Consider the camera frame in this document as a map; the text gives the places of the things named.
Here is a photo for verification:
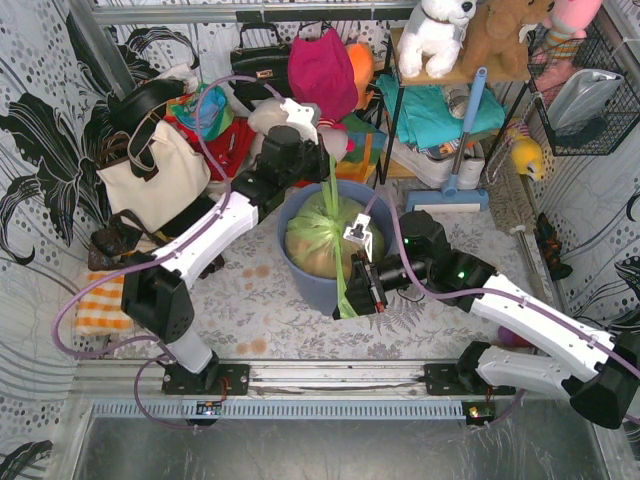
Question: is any green plastic trash bag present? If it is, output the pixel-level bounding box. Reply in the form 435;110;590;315
284;152;387;320

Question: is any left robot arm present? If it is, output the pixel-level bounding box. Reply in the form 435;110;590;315
121;126;332;375

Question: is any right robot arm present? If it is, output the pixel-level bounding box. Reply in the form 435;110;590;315
334;211;639;429

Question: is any magenta fabric bag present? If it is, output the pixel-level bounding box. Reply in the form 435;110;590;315
288;27;358;121

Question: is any colourful cartoon fabric bag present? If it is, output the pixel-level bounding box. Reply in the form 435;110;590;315
164;83;234;142

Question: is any cream canvas tote bag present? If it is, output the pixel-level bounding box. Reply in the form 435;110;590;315
98;120;211;231

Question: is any dark patterned bag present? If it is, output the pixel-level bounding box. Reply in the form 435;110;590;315
88;209;167;271

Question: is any silver foil bag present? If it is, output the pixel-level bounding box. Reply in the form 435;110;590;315
547;69;624;130

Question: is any white pink plush doll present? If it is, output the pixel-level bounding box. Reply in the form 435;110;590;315
316;118;356;163

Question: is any white plush bear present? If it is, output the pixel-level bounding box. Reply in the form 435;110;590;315
248;98;288;161

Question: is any black leather handbag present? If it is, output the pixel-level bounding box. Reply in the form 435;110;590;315
229;22;293;111

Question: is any orange plush toy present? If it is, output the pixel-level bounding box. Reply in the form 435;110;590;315
346;43;375;110

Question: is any teal folded cloth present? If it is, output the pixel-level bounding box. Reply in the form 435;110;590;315
396;86;506;149

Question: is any blue floor mop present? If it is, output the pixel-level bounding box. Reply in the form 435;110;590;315
406;66;489;214

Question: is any orange purple sock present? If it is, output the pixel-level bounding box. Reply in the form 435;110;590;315
498;327;532;348

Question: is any beige chenille mop head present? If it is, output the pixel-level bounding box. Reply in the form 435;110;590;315
484;155;535;234

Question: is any black orange patterned item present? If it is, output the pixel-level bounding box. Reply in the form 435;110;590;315
534;213;573;281

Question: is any white plush dog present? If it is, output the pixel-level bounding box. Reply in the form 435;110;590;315
398;0;477;79

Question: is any black round hat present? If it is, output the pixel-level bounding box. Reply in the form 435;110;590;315
108;79;185;133

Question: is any yellow plush toy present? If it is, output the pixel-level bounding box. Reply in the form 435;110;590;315
505;122;543;181

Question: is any brown teddy bear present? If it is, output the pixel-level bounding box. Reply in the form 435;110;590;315
461;0;555;77

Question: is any orange white checked cloth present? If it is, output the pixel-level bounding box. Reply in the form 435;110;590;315
74;276;134;335

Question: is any pink plush toy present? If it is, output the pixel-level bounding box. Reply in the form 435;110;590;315
542;0;603;50

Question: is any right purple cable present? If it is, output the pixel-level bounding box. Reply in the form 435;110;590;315
362;194;640;429

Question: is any purple cable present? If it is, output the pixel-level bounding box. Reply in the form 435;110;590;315
52;74;289;431
362;194;640;429

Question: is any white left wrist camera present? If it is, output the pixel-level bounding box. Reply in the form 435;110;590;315
280;98;321;145

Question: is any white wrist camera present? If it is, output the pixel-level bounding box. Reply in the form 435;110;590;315
280;98;321;145
342;213;373;261

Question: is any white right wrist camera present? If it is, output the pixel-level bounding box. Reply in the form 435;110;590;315
342;213;373;261

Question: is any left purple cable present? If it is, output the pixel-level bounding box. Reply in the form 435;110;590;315
52;74;289;431

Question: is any black wire basket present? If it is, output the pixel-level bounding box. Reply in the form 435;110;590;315
528;24;639;156

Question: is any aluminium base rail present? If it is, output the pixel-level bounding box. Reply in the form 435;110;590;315
74;357;613;401

